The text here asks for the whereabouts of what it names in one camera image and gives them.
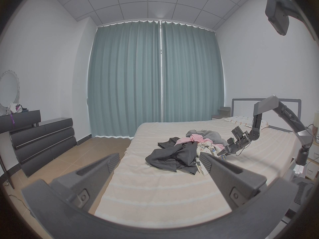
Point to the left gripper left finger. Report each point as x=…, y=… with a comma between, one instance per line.
x=84, y=185

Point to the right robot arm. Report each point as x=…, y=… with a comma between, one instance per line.
x=265, y=104

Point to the grey bedside table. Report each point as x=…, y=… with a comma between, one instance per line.
x=223, y=113

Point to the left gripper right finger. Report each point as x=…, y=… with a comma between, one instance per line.
x=231, y=183

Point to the white printed pillow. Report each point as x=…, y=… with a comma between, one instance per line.
x=245, y=121

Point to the white bedside table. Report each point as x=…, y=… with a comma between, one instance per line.
x=314, y=158

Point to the black chest of drawers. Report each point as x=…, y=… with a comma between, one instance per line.
x=42, y=143

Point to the black dressing table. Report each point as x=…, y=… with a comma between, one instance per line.
x=20, y=119

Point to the round white-framed mirror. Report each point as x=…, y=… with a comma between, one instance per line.
x=8, y=88

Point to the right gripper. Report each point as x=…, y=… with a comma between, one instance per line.
x=236, y=146

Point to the pile of clothes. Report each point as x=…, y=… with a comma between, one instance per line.
x=174, y=158

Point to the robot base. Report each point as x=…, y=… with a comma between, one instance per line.
x=302, y=190

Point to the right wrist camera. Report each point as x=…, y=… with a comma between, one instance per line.
x=238, y=132

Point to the bed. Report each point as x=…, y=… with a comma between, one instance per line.
x=162, y=183

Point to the white printed pyjama top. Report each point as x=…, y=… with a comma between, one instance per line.
x=208, y=148

